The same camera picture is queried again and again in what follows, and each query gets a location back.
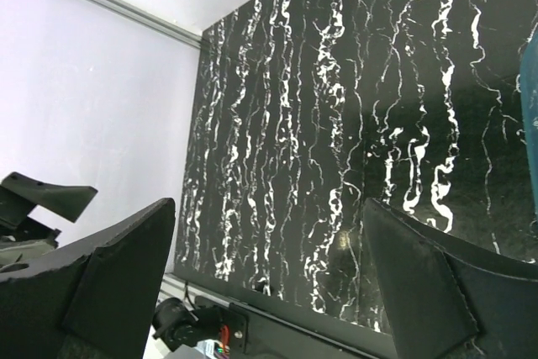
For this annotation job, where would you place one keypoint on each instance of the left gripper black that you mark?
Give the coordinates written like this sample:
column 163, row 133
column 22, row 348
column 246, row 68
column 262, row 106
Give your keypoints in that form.
column 24, row 238

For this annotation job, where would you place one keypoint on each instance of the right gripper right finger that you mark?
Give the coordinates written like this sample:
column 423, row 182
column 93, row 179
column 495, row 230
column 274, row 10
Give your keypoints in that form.
column 445, row 297

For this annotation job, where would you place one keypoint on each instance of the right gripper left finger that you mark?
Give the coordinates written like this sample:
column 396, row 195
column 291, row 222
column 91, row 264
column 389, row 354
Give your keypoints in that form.
column 93, row 298

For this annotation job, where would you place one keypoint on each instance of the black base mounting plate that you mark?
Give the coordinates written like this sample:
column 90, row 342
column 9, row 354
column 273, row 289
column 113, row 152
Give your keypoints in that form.
column 265, row 327

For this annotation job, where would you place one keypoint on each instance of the clear blue plastic bin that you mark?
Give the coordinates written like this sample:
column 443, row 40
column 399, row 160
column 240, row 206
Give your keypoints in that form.
column 529, row 89

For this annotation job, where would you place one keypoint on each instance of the aluminium front rail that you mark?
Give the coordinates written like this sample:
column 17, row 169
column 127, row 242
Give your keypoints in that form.
column 174, row 287

